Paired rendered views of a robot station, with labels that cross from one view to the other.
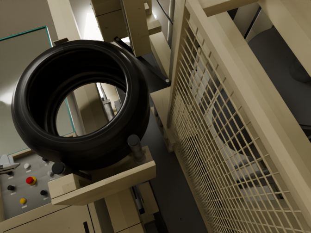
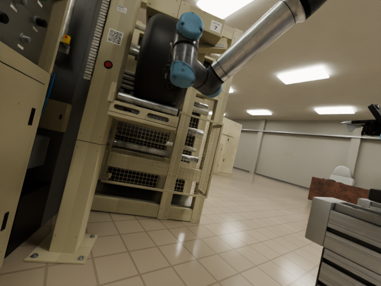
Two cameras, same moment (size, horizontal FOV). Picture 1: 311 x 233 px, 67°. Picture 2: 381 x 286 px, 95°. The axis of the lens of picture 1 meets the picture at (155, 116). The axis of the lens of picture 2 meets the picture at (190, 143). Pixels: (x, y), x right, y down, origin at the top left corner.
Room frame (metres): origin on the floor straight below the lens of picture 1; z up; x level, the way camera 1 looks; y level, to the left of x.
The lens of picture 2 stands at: (0.81, 1.40, 0.72)
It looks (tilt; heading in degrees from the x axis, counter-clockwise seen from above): 2 degrees up; 263
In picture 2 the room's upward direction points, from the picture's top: 13 degrees clockwise
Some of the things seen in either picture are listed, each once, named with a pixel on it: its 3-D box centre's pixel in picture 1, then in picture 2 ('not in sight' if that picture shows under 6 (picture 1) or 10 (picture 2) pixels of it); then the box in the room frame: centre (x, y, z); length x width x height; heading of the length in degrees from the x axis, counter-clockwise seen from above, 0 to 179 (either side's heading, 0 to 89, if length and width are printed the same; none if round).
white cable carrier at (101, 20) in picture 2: not in sight; (98, 40); (1.32, 0.36, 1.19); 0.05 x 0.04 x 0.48; 98
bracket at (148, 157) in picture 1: (113, 168); (118, 100); (1.16, 0.29, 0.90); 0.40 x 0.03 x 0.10; 98
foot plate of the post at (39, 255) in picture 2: not in sight; (67, 245); (1.24, 0.32, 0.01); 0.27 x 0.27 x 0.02; 8
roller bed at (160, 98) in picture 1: (171, 119); (123, 90); (1.26, -0.08, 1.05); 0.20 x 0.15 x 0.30; 8
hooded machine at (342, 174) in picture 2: not in sight; (342, 183); (-6.87, -5.26, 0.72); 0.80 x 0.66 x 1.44; 120
